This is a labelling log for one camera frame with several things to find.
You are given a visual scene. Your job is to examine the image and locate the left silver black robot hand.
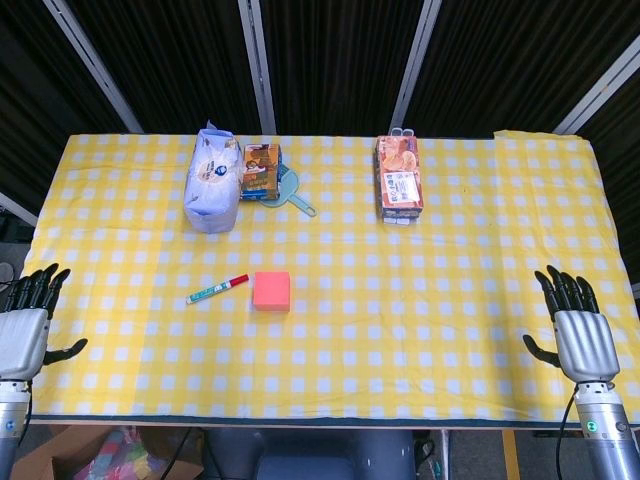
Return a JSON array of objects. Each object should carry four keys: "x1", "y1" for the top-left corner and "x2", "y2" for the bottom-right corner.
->
[{"x1": 0, "y1": 263, "x2": 89, "y2": 381}]

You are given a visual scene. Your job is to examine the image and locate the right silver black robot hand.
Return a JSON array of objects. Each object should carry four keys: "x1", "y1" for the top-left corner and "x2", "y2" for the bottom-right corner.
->
[{"x1": 522, "y1": 264, "x2": 621, "y2": 385}]

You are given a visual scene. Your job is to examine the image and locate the green marker red cap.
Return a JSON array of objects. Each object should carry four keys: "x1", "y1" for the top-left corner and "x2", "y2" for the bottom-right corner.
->
[{"x1": 185, "y1": 273, "x2": 250, "y2": 305}]

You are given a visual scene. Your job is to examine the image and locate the orange cube block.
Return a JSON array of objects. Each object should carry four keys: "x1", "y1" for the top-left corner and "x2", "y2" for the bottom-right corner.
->
[{"x1": 252, "y1": 271, "x2": 293, "y2": 314}]

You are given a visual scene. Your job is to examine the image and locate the yellow white checkered tablecloth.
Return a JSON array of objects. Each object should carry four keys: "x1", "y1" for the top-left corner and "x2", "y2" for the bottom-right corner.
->
[{"x1": 24, "y1": 129, "x2": 640, "y2": 420}]

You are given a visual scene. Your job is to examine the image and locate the brown cardboard box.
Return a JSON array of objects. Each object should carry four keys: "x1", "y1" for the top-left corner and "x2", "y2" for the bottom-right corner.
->
[{"x1": 9, "y1": 424, "x2": 204, "y2": 480}]

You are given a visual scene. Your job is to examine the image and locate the colourful patterned bag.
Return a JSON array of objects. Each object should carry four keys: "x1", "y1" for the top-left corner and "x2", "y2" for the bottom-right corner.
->
[{"x1": 79, "y1": 427, "x2": 151, "y2": 480}]

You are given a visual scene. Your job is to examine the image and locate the white blue paper bag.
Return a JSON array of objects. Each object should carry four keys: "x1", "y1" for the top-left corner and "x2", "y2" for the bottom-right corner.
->
[{"x1": 183, "y1": 119, "x2": 246, "y2": 235}]

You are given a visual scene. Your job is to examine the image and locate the orange biscuit box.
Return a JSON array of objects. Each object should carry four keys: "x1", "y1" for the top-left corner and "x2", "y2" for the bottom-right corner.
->
[{"x1": 374, "y1": 134, "x2": 424, "y2": 220}]

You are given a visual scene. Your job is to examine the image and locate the small orange blue carton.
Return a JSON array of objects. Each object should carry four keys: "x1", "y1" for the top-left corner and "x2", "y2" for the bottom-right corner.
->
[{"x1": 240, "y1": 143, "x2": 284, "y2": 202}]

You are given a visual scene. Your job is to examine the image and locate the teal plastic scoop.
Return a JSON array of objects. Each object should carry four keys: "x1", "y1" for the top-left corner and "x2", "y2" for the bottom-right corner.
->
[{"x1": 257, "y1": 162, "x2": 319, "y2": 218}]

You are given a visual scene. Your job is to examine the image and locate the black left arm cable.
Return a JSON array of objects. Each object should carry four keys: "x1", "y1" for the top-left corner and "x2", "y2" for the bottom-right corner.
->
[{"x1": 13, "y1": 379, "x2": 34, "y2": 449}]

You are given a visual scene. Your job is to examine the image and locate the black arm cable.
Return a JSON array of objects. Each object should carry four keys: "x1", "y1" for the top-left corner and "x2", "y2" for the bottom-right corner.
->
[
  {"x1": 13, "y1": 379, "x2": 34, "y2": 449},
  {"x1": 558, "y1": 383, "x2": 581, "y2": 480}
]

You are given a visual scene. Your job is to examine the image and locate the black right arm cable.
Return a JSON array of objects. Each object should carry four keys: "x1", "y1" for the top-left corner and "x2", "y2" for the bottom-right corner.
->
[{"x1": 558, "y1": 383, "x2": 581, "y2": 480}]

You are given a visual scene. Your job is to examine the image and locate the white aluminium frame beam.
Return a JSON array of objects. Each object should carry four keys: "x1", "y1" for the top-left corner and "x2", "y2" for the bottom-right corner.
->
[{"x1": 0, "y1": 191, "x2": 39, "y2": 224}]

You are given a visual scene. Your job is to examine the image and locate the white aluminium frame post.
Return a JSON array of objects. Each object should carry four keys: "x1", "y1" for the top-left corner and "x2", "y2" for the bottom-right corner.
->
[
  {"x1": 392, "y1": 0, "x2": 444, "y2": 132},
  {"x1": 237, "y1": 0, "x2": 278, "y2": 135},
  {"x1": 552, "y1": 47, "x2": 640, "y2": 135},
  {"x1": 42, "y1": 0, "x2": 145, "y2": 135}
]

